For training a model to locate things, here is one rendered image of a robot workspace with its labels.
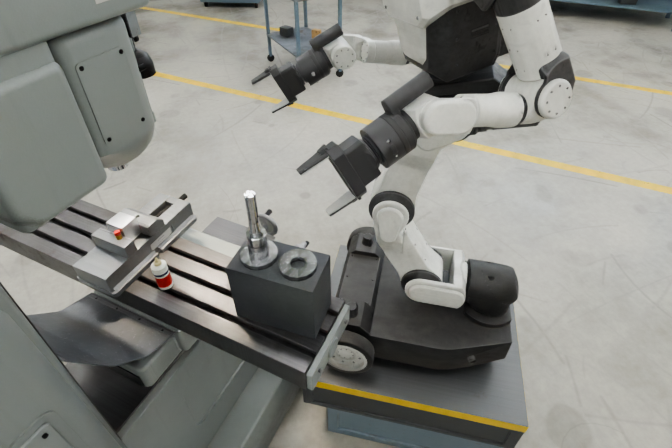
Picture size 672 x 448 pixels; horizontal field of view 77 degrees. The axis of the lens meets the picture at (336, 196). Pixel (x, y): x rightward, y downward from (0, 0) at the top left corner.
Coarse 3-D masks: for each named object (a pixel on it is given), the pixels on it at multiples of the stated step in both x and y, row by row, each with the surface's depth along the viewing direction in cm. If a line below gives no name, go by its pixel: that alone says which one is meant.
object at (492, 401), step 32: (512, 320) 172; (512, 352) 161; (320, 384) 153; (352, 384) 151; (384, 384) 151; (416, 384) 151; (448, 384) 151; (480, 384) 151; (512, 384) 151; (352, 416) 164; (384, 416) 159; (416, 416) 154; (448, 416) 147; (480, 416) 143; (512, 416) 143
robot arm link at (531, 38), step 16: (544, 0) 75; (496, 16) 80; (512, 16) 77; (528, 16) 76; (544, 16) 76; (512, 32) 79; (528, 32) 78; (544, 32) 78; (512, 48) 82; (528, 48) 80; (544, 48) 79; (560, 48) 81; (512, 64) 88; (528, 64) 82; (544, 64) 81; (560, 64) 81; (528, 80) 84; (544, 80) 82; (560, 80) 81; (544, 96) 81; (560, 96) 82; (544, 112) 83; (560, 112) 84
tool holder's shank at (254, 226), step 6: (246, 192) 90; (252, 192) 90; (246, 198) 89; (252, 198) 89; (246, 204) 90; (252, 204) 90; (252, 210) 91; (252, 216) 92; (258, 216) 94; (252, 222) 93; (258, 222) 94; (252, 228) 94; (258, 228) 95; (252, 234) 96; (258, 234) 96
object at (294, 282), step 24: (240, 264) 100; (264, 264) 98; (288, 264) 98; (312, 264) 98; (240, 288) 102; (264, 288) 99; (288, 288) 96; (312, 288) 94; (240, 312) 109; (264, 312) 105; (288, 312) 102; (312, 312) 98; (312, 336) 105
